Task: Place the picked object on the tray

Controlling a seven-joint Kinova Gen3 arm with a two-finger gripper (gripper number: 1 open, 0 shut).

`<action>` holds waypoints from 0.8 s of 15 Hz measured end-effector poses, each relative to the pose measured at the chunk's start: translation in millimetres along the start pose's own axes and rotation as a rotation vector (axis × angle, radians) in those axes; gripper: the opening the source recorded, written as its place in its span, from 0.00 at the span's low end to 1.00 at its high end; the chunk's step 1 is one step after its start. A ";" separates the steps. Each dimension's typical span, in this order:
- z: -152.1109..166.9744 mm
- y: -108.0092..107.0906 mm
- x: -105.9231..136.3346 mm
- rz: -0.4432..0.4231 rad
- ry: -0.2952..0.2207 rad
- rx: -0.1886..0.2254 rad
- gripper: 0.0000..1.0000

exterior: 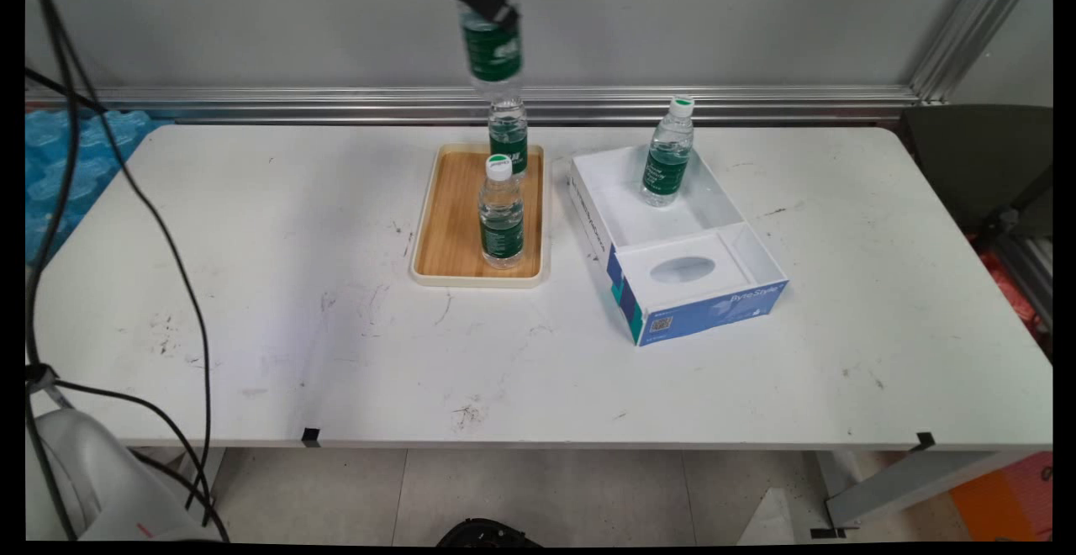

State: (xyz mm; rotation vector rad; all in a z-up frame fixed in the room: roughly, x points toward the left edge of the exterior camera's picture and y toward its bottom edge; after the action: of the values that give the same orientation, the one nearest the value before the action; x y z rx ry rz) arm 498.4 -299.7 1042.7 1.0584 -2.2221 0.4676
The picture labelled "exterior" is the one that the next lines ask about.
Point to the grey metal table leg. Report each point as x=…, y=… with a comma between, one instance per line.
x=908, y=483

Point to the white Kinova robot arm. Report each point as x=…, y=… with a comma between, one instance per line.
x=101, y=479

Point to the dark grey chair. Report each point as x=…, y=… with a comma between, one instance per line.
x=975, y=160

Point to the black round floor object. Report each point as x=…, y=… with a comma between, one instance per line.
x=487, y=534

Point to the horizontal aluminium frame rail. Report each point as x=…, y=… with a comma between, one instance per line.
x=672, y=105

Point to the slanted aluminium frame post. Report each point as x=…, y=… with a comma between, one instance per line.
x=975, y=29

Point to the wooden tray with cream rim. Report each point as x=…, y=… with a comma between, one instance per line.
x=450, y=227

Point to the white and blue cardboard box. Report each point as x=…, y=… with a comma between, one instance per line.
x=714, y=307

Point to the green label water bottle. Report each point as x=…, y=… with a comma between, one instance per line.
x=494, y=59
x=667, y=168
x=508, y=139
x=502, y=227

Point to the orange floor mat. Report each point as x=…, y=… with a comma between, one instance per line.
x=1000, y=500

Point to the blue bubble wrap sheet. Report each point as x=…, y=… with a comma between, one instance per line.
x=67, y=168

